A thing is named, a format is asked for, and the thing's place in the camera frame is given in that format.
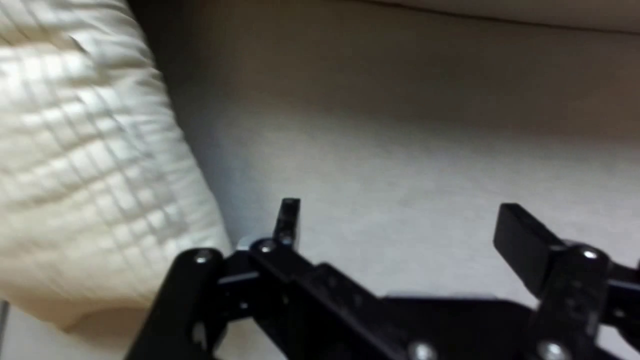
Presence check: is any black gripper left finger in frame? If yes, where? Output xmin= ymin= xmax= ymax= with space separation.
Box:
xmin=272 ymin=197 xmax=302 ymax=248

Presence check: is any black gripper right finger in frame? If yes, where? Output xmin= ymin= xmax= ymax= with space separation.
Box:
xmin=495 ymin=204 xmax=567 ymax=298

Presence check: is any cream pleated pillow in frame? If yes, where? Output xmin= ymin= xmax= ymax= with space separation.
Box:
xmin=0 ymin=0 xmax=231 ymax=327

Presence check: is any light grey fabric couch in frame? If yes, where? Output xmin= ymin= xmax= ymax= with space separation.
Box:
xmin=2 ymin=0 xmax=640 ymax=360

